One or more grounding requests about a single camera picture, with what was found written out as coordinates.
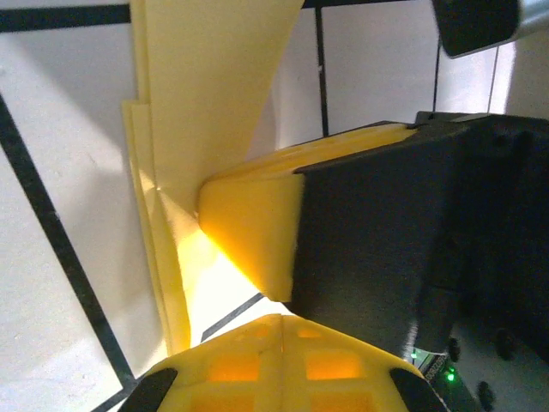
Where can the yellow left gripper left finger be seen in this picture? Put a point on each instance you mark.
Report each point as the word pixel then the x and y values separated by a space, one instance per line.
pixel 231 373

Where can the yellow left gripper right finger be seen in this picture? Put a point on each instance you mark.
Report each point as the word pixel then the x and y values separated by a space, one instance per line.
pixel 334 377

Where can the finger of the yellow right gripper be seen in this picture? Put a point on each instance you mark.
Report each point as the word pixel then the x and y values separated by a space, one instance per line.
pixel 253 223
pixel 330 142

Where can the yellow cloth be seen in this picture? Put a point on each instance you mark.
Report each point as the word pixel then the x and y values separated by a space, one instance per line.
pixel 206 86

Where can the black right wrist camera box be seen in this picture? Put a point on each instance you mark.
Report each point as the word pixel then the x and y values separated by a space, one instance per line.
pixel 472 21

